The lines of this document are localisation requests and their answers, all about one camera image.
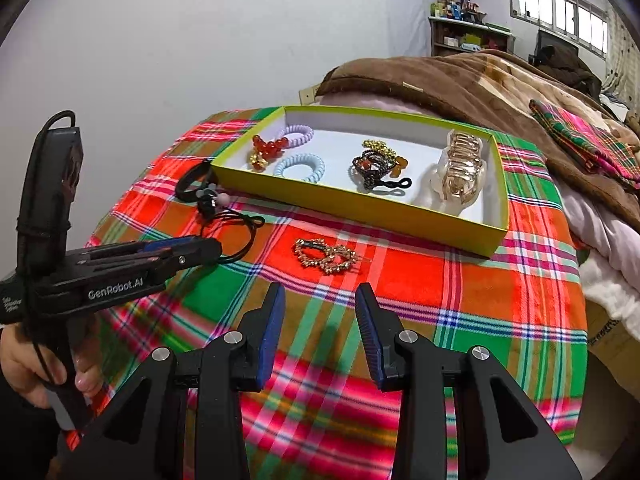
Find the black hair tie with beads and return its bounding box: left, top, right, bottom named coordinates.
left=195, top=185, right=232, bottom=221

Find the black elastic hair tie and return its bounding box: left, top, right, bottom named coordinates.
left=200, top=211, right=266, bottom=264

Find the wooden shelf unit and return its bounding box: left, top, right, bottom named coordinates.
left=428, top=15, right=516, bottom=57

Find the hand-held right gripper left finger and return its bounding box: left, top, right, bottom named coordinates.
left=62, top=282, right=287, bottom=480

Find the black leather wristband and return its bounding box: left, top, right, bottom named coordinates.
left=175, top=159, right=218, bottom=204

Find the yellow cardboard box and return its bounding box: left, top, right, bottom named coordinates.
left=210, top=105, right=510, bottom=257

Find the lilac spiral hair tie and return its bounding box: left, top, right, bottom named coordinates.
left=274, top=124, right=315, bottom=150

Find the gold chain bracelet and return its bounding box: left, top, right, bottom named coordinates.
left=292, top=238, right=362, bottom=276

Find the white quilt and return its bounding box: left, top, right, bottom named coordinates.
left=555, top=180, right=640, bottom=321

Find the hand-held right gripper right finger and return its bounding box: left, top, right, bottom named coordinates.
left=354, top=282, right=583, bottom=480

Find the red bead bracelet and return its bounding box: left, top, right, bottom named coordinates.
left=248, top=135, right=288, bottom=170

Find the person's left forearm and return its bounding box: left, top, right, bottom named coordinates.
left=0, top=385, right=63, bottom=480

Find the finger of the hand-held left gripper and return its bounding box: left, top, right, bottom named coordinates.
left=85, top=239, right=201, bottom=261
left=75, top=236, right=223, bottom=287

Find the dark beaded bracelet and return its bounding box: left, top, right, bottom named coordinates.
left=351, top=138, right=413, bottom=194

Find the red green plaid tablecloth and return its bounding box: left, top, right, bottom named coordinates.
left=65, top=106, right=591, bottom=480

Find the window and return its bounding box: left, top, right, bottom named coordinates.
left=507, top=0, right=612, bottom=59

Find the dark clothes pile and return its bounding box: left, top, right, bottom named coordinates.
left=531, top=29, right=604, bottom=99

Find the group of bottles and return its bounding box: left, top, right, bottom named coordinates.
left=430, top=0, right=487, bottom=23

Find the person's left hand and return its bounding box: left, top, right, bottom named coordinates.
left=0, top=327, right=104, bottom=409

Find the folded plaid cloth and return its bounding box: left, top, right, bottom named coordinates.
left=529, top=98, right=640, bottom=190

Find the brown blanket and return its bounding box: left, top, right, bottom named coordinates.
left=316, top=50, right=640, bottom=231

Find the light blue spiral hair tie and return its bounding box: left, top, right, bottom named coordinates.
left=274, top=152, right=327, bottom=184

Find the patterned curtain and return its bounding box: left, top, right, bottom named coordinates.
left=601, top=9, right=640, bottom=107

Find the clear gold hair claw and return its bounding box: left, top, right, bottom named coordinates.
left=431, top=129, right=488, bottom=206

